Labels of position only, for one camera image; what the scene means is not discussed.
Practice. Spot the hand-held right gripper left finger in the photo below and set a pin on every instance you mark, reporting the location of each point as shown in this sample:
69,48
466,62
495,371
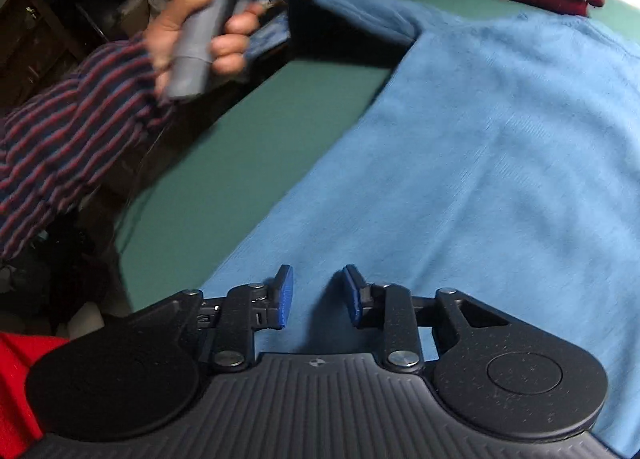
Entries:
285,296

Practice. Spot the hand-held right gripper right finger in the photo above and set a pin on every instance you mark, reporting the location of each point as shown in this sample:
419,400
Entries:
352,296

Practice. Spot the blue knit sweater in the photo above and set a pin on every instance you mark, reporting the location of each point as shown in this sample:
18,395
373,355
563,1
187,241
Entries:
475,164

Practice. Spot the person's left forearm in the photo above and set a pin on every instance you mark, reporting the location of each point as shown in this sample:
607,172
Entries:
60,139

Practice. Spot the person's left hand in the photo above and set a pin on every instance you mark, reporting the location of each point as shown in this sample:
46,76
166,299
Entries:
165,34

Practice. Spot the blue white patterned towel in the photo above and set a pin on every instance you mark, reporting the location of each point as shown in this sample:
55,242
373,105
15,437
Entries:
267,34

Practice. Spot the dark wooden cabinet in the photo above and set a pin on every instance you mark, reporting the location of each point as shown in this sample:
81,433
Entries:
35,34

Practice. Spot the red cloth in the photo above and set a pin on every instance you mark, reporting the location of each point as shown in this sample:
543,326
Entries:
20,389

